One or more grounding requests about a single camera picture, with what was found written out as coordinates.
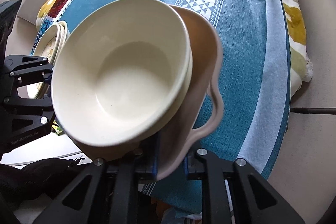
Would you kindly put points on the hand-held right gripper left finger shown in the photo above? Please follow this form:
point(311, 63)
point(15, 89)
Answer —
point(155, 172)

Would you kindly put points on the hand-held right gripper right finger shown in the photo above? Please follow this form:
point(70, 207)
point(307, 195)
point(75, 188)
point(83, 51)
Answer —
point(187, 170)

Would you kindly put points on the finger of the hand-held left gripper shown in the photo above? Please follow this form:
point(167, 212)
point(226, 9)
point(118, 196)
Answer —
point(29, 67)
point(29, 113)

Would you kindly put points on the duck print oval plate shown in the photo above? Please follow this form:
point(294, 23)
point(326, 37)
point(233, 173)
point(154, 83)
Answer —
point(46, 40)

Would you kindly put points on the small cream dish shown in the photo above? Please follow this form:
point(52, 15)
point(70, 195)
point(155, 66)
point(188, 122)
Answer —
point(65, 29)

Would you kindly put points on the cream bowl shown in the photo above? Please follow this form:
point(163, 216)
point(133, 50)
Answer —
point(123, 77)

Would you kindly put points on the green yellow packet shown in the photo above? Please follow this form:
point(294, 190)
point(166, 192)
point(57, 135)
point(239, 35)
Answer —
point(57, 129)

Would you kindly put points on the black fabric bag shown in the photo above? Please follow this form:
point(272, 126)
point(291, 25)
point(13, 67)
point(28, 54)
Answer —
point(39, 176)

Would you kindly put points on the teal tablecloth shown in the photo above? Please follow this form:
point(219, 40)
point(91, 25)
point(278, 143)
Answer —
point(236, 56)

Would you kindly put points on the black metal rod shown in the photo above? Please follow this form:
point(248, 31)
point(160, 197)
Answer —
point(315, 110)

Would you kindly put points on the floral blanket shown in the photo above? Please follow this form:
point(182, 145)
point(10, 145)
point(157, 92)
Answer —
point(294, 24)

